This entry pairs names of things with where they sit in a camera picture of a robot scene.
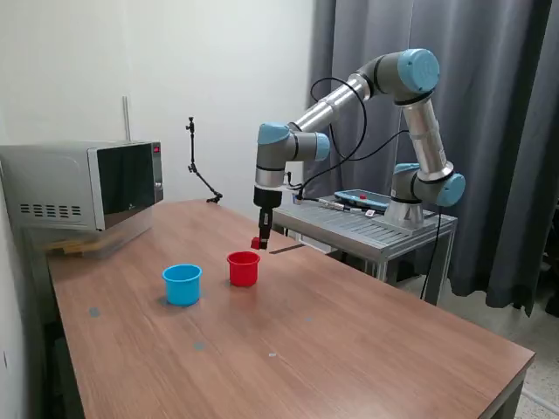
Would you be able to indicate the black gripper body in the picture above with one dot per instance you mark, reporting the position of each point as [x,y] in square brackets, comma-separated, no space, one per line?
[267,197]

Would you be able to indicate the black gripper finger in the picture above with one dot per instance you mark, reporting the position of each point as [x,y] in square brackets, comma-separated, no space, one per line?
[261,222]
[267,229]

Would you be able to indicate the red cube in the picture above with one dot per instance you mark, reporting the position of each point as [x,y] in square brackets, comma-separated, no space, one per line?
[255,242]

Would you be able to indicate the silver blue UR5e robot arm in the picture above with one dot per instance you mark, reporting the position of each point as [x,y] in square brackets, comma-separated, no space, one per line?
[340,102]

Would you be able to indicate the dark flat strip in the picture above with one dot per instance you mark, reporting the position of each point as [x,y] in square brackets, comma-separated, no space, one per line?
[286,249]

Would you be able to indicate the red plastic cup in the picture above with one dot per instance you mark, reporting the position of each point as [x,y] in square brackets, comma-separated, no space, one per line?
[243,272]

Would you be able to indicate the grey metal robot stand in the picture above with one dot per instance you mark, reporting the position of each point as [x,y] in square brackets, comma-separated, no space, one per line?
[349,227]

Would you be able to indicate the blue teach pendant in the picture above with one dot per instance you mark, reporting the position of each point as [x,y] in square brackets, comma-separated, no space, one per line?
[362,198]

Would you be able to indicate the blue plastic cup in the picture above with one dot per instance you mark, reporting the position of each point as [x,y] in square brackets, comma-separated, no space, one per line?
[181,290]

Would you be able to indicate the wooden board stack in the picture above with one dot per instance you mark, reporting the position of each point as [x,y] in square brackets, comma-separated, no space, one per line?
[65,248]

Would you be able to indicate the silver microwave oven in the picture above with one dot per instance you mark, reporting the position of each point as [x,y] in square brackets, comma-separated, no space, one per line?
[57,183]

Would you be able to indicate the dark grey curtain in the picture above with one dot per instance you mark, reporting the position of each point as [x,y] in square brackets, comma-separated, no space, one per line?
[515,153]

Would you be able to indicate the black equipment by curtain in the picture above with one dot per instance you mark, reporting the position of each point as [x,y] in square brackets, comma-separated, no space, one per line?
[552,257]

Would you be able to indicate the blue-lit wrist camera box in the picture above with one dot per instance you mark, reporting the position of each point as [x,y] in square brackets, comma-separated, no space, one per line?
[297,198]

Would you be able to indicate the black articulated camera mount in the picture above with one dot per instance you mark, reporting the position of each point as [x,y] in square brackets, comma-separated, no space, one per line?
[192,148]

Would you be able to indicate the white wall rod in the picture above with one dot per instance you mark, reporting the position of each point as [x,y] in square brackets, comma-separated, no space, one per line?
[126,118]

